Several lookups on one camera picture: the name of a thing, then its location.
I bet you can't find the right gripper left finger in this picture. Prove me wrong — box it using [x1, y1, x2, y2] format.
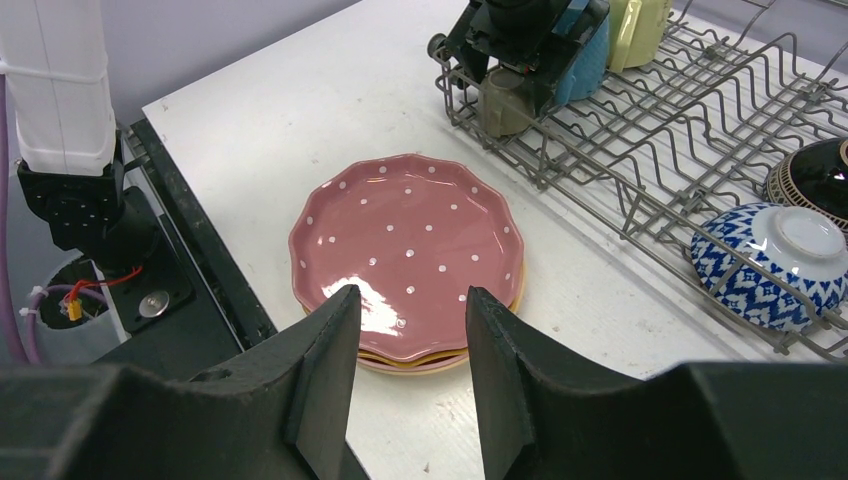
[188, 285, 368, 479]

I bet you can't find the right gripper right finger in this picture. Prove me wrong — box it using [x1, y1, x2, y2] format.
[465, 286, 690, 480]

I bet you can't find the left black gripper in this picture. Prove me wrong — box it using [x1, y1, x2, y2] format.
[442, 0, 610, 114]

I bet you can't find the blue handled white mug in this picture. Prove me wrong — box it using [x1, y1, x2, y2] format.
[554, 19, 609, 105]

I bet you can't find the small grey cup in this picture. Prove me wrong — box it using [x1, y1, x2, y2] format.
[480, 67, 535, 138]

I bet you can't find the yellow green mug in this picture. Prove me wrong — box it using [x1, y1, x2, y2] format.
[607, 0, 673, 73]

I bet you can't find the grey wire dish rack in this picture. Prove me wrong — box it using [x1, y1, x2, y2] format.
[427, 1, 847, 363]

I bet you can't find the orange patterned small bowl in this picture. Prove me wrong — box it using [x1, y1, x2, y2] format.
[690, 202, 847, 331]

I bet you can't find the dark brown glazed bowl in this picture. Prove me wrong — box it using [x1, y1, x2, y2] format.
[763, 137, 847, 235]

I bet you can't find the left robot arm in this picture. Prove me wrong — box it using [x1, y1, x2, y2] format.
[1, 1, 610, 272]

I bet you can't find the yellow plate under pink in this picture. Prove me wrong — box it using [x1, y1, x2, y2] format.
[292, 254, 524, 374]

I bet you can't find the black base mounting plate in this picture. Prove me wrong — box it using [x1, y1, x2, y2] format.
[100, 120, 277, 379]

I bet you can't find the pink polka dot plate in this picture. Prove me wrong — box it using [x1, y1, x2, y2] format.
[289, 154, 525, 365]

